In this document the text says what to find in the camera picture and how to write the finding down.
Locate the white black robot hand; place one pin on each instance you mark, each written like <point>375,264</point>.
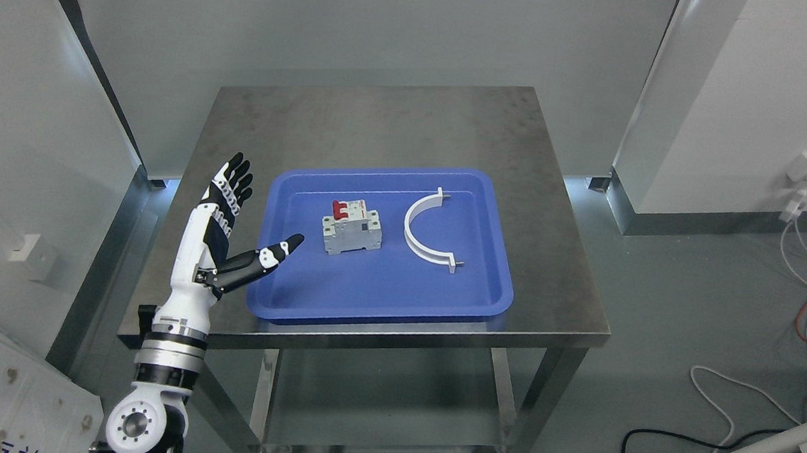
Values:
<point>203,271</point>

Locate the grey circuit breaker red switch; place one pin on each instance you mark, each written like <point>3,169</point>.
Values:
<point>351,226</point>

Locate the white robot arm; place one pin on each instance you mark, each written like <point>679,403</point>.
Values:
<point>153,417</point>

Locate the blue plastic tray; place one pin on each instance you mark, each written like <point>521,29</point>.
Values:
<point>443,255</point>

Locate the stainless steel table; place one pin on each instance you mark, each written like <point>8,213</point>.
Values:
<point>533,351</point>

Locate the white wall outlet left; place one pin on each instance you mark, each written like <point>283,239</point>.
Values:
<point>35,258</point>

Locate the white wall socket box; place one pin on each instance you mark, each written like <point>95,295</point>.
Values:
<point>797,179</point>

